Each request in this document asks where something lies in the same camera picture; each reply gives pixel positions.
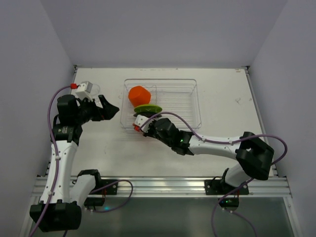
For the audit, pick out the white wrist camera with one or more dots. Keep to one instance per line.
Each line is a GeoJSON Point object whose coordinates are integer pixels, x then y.
{"type": "Point", "coordinates": [142, 122]}
{"type": "Point", "coordinates": [83, 90]}

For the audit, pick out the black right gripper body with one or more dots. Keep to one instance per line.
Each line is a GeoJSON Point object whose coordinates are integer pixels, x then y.
{"type": "Point", "coordinates": [150, 126]}

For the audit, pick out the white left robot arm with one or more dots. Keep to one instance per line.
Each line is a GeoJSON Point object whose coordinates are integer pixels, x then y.
{"type": "Point", "coordinates": [59, 207]}

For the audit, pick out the orange plastic cup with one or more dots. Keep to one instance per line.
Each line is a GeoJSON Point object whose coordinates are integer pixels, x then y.
{"type": "Point", "coordinates": [138, 95]}

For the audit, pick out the clear faceted glass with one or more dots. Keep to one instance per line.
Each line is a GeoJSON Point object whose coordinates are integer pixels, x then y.
{"type": "Point", "coordinates": [95, 92]}

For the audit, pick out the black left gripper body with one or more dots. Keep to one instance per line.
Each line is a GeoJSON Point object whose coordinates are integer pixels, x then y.
{"type": "Point", "coordinates": [98, 108]}

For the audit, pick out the black plastic plate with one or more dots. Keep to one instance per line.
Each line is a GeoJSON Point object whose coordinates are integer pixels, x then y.
{"type": "Point", "coordinates": [146, 114]}

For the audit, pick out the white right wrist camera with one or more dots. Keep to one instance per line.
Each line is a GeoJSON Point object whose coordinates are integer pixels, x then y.
{"type": "Point", "coordinates": [142, 122]}

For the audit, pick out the black left finger, left gripper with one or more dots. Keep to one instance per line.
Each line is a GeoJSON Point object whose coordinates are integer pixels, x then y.
{"type": "Point", "coordinates": [106, 110]}

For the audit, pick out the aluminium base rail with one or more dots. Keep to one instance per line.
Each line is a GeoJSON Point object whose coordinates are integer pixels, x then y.
{"type": "Point", "coordinates": [193, 187]}

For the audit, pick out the orange plastic plate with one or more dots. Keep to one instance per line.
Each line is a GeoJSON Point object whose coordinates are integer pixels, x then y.
{"type": "Point", "coordinates": [136, 128]}

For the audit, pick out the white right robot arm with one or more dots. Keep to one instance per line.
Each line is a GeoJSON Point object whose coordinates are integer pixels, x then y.
{"type": "Point", "coordinates": [253, 155]}

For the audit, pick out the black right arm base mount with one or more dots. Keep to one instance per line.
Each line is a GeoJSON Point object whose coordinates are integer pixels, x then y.
{"type": "Point", "coordinates": [217, 187]}

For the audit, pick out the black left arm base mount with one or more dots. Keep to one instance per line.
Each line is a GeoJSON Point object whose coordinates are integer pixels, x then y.
{"type": "Point", "coordinates": [99, 199]}

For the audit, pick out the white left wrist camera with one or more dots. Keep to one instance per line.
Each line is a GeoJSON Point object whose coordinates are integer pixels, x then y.
{"type": "Point", "coordinates": [83, 90]}

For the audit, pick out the green plastic plate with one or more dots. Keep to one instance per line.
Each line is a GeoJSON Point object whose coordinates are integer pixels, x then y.
{"type": "Point", "coordinates": [148, 108]}

